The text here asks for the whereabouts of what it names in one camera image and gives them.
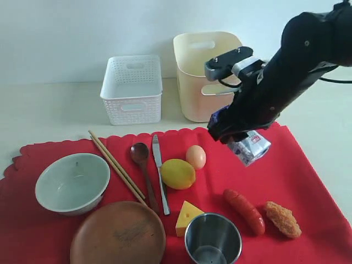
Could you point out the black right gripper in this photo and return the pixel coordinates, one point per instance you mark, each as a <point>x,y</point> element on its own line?
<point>255,104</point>

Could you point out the milk carton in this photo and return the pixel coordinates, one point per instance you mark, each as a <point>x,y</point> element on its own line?
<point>251,149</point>

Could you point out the brown egg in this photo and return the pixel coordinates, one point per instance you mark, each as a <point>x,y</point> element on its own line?
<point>196,156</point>

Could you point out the yellow lemon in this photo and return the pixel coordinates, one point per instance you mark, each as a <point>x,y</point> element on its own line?
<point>178,174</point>

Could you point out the red sausage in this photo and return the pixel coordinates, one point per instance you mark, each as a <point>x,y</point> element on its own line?
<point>246,209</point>

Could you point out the fried chicken piece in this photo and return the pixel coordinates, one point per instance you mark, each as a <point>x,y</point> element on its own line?
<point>283,219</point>

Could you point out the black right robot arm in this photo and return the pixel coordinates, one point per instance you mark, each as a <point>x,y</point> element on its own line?
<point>312,44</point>

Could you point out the cream plastic bin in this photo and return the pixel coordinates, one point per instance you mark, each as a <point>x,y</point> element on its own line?
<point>197,95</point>

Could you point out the steel table knife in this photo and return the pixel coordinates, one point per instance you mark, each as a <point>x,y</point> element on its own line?
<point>158,161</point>

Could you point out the yellow cheese wedge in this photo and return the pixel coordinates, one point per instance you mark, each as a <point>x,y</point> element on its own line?
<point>187,213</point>

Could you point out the dark wooden spoon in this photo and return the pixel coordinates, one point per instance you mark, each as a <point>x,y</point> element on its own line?
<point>140,153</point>

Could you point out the red scalloped table cloth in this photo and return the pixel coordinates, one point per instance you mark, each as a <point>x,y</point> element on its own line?
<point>32,234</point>

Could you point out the stainless steel cup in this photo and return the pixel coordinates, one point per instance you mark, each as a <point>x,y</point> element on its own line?
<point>212,238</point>

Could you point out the white perforated plastic basket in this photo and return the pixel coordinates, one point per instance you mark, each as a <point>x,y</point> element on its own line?
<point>132,90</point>

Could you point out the lower wooden chopstick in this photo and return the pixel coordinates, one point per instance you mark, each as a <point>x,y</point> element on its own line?
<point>125,181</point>

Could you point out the wooden chopstick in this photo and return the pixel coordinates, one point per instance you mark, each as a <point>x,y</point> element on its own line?
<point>125,181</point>
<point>117,164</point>

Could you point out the upper wooden chopstick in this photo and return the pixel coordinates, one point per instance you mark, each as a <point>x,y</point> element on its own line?
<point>117,164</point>

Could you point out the brown wooden plate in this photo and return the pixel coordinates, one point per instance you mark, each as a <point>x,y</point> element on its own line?
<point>120,232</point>

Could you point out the pale green ceramic bowl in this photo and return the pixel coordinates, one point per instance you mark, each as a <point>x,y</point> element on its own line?
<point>74,184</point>

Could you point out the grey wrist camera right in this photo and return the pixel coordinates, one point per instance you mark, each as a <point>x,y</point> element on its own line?
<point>231,63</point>

